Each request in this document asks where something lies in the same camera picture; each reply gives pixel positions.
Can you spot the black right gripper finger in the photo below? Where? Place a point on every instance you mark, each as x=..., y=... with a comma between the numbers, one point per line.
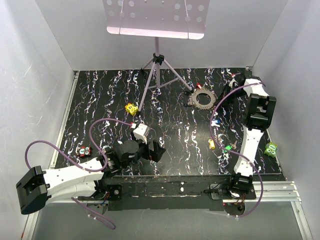
x=231, y=98
x=226, y=90

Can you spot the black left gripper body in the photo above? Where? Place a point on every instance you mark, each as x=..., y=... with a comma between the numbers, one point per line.
x=144, y=151

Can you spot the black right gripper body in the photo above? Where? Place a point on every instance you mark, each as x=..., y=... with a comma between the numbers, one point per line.
x=241, y=92

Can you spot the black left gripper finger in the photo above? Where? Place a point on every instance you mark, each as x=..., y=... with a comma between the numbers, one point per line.
x=156, y=155
x=154, y=145

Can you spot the metal key ring disc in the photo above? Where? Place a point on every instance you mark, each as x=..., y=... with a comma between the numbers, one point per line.
x=202, y=99

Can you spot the red tag key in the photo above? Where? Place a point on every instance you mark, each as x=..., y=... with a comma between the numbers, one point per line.
x=199, y=86

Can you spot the yellow tag key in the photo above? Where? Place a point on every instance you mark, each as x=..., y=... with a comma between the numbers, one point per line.
x=211, y=143

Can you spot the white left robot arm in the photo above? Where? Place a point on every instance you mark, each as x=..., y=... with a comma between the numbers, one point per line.
x=39, y=187

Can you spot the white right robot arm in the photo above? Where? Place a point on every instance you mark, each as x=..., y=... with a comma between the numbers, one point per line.
x=256, y=119

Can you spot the blue tag key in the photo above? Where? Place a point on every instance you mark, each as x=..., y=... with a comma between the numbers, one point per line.
x=215, y=123

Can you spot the yellow toy block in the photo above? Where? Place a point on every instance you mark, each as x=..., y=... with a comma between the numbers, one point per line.
x=131, y=109

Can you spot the green tag key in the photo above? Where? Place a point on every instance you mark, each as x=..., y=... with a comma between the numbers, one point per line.
x=231, y=147

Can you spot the red owl toy block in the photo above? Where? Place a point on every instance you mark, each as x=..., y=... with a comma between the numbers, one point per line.
x=84, y=151

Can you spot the green toy block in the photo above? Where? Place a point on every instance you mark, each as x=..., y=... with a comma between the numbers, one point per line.
x=271, y=149

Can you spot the lilac music stand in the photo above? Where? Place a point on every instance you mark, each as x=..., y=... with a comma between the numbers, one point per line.
x=174, y=19

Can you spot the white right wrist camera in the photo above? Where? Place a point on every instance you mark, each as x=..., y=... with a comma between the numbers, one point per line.
x=233, y=83

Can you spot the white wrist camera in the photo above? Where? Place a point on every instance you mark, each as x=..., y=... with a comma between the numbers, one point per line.
x=233, y=83
x=140, y=131

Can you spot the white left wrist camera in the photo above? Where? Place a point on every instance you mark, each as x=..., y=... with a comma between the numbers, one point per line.
x=140, y=131

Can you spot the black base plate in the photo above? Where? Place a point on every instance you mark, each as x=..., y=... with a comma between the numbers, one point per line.
x=160, y=192

